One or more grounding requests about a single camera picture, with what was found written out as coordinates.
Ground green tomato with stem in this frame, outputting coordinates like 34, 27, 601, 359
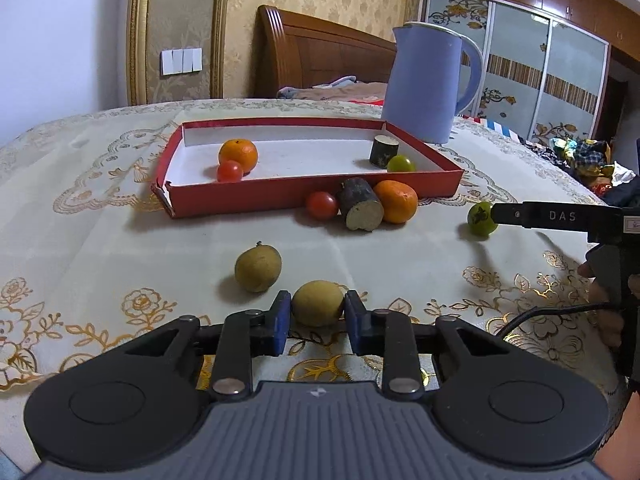
466, 202, 498, 237

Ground brown longan fruit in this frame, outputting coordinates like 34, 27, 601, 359
234, 242, 282, 294

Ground yellow longan fruit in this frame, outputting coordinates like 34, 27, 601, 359
292, 280, 344, 327

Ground orange mandarin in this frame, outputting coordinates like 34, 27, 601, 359
218, 139, 258, 174
373, 180, 418, 224

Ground red cherry tomato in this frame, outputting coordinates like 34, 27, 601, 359
216, 160, 244, 183
306, 192, 340, 221

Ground person right hand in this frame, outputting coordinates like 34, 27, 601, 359
576, 261, 640, 348

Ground striped colourful bedding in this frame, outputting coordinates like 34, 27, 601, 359
462, 115, 637, 197

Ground red cardboard tray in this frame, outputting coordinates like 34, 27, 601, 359
151, 117, 463, 219

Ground sliding door wardrobe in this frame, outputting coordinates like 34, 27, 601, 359
423, 0, 639, 143

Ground pink crumpled blanket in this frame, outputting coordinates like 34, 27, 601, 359
277, 76, 387, 104

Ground wooden bed headboard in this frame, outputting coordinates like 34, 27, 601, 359
253, 4, 396, 98

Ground black cable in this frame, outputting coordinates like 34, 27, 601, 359
497, 301, 616, 340

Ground white wall switch panel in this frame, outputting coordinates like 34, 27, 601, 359
160, 48, 203, 77

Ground gold picture frame moulding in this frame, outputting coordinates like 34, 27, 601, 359
122, 0, 227, 105

